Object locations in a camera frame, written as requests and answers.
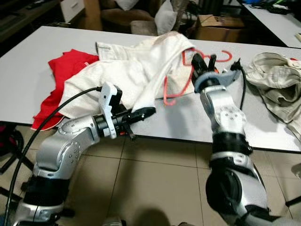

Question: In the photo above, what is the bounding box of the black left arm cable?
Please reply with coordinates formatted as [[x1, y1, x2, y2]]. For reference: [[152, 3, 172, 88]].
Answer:
[[4, 86, 103, 226]]

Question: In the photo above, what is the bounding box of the brown chair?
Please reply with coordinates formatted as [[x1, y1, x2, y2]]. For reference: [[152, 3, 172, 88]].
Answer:
[[85, 0, 158, 34]]

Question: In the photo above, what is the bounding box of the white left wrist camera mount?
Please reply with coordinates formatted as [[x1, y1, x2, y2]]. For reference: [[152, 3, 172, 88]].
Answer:
[[99, 82, 119, 140]]

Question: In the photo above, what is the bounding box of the white towelling garment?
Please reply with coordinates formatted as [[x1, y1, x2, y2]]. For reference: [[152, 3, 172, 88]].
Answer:
[[59, 32, 196, 118]]

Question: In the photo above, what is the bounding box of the cardboard box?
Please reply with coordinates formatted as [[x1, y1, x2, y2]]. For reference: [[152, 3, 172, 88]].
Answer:
[[195, 14, 245, 43]]

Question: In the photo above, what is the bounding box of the long white table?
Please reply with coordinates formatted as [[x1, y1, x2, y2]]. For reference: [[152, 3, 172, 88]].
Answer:
[[242, 0, 301, 48]]

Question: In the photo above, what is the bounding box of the white drawer cabinet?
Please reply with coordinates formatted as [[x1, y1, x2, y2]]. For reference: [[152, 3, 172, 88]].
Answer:
[[60, 0, 86, 23]]

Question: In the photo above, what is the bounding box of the white cushion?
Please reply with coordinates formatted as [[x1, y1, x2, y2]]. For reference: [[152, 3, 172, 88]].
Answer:
[[115, 0, 139, 11]]

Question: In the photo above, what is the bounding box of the red garment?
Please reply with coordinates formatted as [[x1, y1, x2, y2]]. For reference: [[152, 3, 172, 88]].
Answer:
[[31, 48, 100, 130]]

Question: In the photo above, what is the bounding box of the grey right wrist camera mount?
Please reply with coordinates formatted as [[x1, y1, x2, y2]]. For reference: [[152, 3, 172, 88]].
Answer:
[[194, 70, 241, 93]]

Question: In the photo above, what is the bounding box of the white pillow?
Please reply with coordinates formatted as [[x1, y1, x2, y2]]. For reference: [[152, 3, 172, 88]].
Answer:
[[155, 0, 178, 36]]

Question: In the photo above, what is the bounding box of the black chair base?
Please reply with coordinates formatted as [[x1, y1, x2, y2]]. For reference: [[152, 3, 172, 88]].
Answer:
[[0, 123, 36, 203]]

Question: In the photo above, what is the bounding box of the grey robot foot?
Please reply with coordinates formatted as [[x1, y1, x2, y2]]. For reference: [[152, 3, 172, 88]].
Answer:
[[101, 217, 125, 226]]

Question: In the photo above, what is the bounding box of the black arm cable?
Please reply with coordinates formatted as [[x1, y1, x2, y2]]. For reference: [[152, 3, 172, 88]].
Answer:
[[4, 86, 103, 226], [230, 58, 248, 110]]

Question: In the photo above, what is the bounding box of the red wire hanger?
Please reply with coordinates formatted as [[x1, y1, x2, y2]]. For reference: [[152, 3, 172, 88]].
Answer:
[[163, 47, 233, 106]]

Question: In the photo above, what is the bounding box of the dark desk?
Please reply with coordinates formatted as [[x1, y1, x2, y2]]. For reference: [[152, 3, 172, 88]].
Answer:
[[0, 0, 62, 44]]

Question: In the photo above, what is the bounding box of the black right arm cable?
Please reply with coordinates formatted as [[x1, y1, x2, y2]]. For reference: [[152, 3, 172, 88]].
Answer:
[[230, 58, 248, 110]]

